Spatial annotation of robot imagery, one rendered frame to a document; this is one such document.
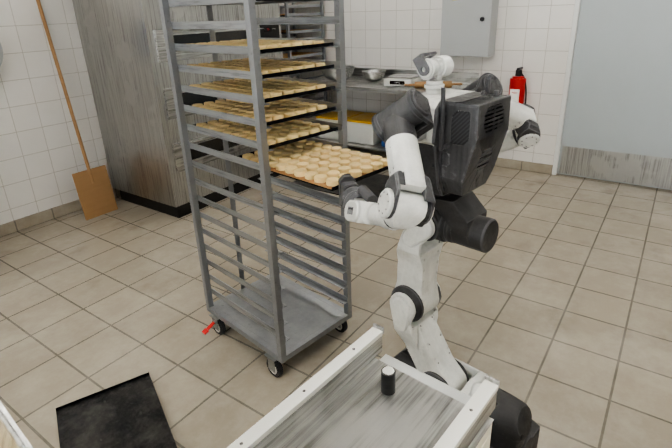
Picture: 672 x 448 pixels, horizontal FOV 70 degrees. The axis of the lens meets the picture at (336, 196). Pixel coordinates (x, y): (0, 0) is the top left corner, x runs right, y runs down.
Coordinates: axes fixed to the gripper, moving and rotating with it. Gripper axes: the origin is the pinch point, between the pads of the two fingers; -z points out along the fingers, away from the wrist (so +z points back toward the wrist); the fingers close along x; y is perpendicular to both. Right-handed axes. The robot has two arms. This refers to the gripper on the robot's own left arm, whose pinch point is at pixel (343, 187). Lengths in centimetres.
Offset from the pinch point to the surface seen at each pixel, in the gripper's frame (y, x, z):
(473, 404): 0, -14, 89
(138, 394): 90, -103, -38
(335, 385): 24, -18, 72
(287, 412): 35, -14, 80
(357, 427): 22, -20, 82
